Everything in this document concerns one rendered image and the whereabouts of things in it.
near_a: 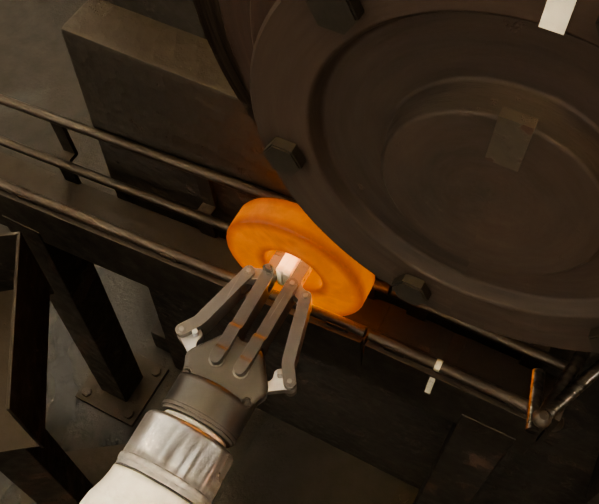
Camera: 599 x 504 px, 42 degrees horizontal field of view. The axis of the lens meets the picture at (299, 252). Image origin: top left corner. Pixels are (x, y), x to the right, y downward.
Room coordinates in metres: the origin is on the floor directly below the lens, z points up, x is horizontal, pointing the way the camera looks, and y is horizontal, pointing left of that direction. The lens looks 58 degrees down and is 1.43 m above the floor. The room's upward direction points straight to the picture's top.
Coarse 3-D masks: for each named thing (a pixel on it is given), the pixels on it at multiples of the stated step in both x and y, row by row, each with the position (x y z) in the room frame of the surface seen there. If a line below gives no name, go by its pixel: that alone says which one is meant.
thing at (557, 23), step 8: (552, 0) 0.23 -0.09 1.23; (560, 0) 0.23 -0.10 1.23; (568, 0) 0.23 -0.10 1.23; (576, 0) 0.23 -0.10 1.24; (552, 8) 0.23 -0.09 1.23; (560, 8) 0.23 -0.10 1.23; (568, 8) 0.23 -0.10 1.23; (544, 16) 0.23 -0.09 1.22; (552, 16) 0.23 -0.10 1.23; (560, 16) 0.23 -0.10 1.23; (568, 16) 0.23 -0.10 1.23; (544, 24) 0.23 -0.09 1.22; (552, 24) 0.23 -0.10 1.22; (560, 24) 0.23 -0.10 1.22; (560, 32) 0.23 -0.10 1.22
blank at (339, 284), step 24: (240, 216) 0.43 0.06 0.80; (264, 216) 0.41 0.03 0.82; (288, 216) 0.41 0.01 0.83; (240, 240) 0.42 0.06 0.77; (264, 240) 0.41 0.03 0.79; (288, 240) 0.39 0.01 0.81; (312, 240) 0.39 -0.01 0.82; (240, 264) 0.43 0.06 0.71; (312, 264) 0.38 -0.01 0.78; (336, 264) 0.37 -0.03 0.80; (360, 264) 0.38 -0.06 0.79; (312, 288) 0.39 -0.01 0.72; (336, 288) 0.37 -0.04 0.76; (360, 288) 0.36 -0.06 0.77; (336, 312) 0.37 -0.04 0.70
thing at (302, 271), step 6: (300, 264) 0.39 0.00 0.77; (306, 264) 0.39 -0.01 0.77; (300, 270) 0.38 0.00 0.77; (306, 270) 0.38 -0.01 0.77; (294, 276) 0.38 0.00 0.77; (300, 276) 0.38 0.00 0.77; (306, 276) 0.38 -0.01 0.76; (300, 282) 0.37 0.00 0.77; (300, 288) 0.36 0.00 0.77; (294, 294) 0.36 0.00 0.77; (294, 300) 0.36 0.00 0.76
